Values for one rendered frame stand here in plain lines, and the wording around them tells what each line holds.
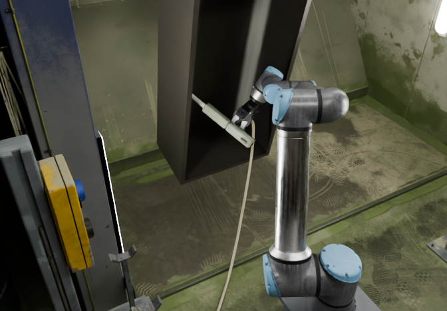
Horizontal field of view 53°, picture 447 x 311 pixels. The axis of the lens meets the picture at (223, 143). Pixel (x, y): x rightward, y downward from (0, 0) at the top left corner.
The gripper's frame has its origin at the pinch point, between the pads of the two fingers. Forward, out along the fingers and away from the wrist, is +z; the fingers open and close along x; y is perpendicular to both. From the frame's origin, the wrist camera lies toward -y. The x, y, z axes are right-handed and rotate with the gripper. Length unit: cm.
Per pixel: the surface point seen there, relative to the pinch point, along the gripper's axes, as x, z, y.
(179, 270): -22, 88, -7
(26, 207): -3, -25, -142
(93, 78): 112, 61, 44
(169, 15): 48, -35, -24
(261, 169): -14, 57, 95
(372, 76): -31, -21, 222
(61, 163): 0, -32, -133
